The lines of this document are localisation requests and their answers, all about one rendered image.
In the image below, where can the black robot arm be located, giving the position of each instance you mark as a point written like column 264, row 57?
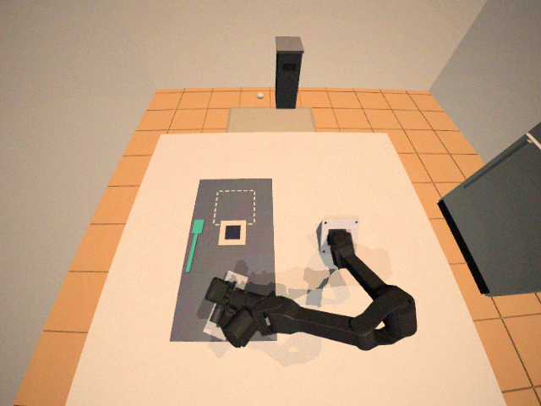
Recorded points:
column 395, row 307

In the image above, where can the cream square tile with dark centre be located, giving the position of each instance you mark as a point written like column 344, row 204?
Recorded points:
column 232, row 233

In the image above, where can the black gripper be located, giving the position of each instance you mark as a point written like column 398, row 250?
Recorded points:
column 219, row 292

